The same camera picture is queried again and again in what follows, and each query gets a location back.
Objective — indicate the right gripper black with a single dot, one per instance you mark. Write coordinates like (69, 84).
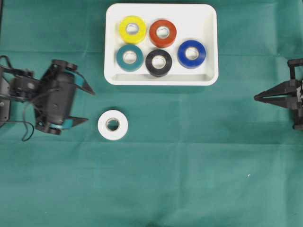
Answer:
(285, 88)

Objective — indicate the blue tape roll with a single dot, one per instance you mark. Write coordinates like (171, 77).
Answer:
(191, 54)

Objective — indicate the white tape roll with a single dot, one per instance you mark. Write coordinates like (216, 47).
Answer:
(113, 125)

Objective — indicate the black tape roll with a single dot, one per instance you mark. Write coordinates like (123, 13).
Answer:
(158, 62)

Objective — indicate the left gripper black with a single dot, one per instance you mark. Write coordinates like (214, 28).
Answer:
(52, 109)

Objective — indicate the teal tape roll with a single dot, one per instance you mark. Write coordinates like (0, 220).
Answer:
(129, 57)

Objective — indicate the white plastic tray case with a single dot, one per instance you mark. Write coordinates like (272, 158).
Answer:
(192, 21)

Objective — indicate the yellow tape roll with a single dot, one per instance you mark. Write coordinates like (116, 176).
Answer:
(132, 30)

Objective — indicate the orange tape roll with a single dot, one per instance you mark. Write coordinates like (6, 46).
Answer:
(162, 33)

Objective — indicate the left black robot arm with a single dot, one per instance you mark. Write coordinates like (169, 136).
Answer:
(20, 86)

